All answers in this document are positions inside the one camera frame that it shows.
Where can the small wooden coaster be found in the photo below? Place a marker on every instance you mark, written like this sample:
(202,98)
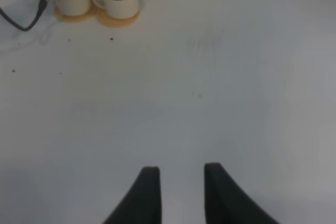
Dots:
(104,19)
(75,19)

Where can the left small wooden coaster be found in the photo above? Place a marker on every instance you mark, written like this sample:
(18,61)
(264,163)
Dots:
(75,19)

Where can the right small wooden coaster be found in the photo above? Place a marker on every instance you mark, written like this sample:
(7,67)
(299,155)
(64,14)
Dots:
(104,19)

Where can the right white teacup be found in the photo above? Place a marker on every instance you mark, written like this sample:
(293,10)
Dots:
(119,9)

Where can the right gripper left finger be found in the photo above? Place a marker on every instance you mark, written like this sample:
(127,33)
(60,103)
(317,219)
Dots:
(143,203)

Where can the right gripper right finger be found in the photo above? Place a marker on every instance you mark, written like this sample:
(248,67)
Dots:
(226,202)

